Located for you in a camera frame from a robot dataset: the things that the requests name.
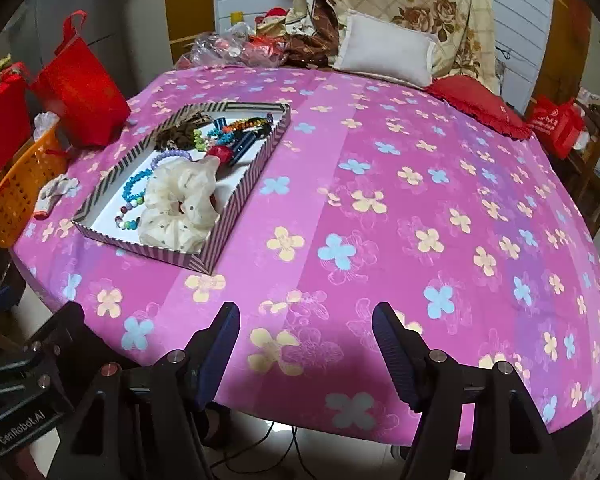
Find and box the multicolour bead bracelet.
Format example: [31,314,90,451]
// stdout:
[113,194,146,231]

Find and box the cream white scrunchie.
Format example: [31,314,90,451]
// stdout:
[137,156,220,252]

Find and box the red bow hair clip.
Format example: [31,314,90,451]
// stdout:
[207,145,234,165]

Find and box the green bead bracelet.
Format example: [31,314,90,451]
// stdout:
[194,127,232,152]

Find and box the brown leopard bow hair tie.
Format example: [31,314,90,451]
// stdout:
[153,112,214,152]

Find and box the blue striped wrist watch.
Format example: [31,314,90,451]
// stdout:
[212,122,257,167]

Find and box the black scrunchie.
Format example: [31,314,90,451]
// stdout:
[228,114,274,150]

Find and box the orange plastic basket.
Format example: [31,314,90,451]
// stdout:
[0,125,69,248]

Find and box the striped white tray box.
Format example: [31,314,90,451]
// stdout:
[72,101,291,274]

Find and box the wooden chair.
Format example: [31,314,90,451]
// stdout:
[568,107,600,236]

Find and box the pink floral bed sheet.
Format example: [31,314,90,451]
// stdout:
[14,67,600,444]

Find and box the red tote bag left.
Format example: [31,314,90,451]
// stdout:
[31,10,131,148]

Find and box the red gift bag right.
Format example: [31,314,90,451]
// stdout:
[528,96,585,159]

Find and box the red cushion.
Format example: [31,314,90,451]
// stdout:
[425,75,532,141]

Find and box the white small pillow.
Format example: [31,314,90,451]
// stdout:
[332,10,437,89]

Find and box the clear plastic bag pile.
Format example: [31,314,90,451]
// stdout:
[184,22,287,68]

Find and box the floral beige quilt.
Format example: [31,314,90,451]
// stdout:
[285,0,500,94]

